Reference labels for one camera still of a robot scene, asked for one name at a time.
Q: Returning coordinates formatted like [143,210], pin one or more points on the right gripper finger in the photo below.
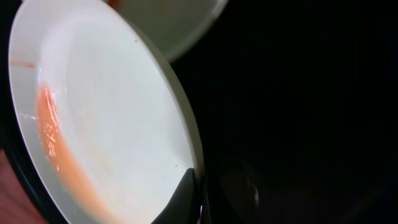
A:
[183,207]

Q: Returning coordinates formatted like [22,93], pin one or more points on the light blue plate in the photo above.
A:
[103,116]
[173,26]

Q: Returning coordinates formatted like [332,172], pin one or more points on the black round tray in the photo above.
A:
[296,107]

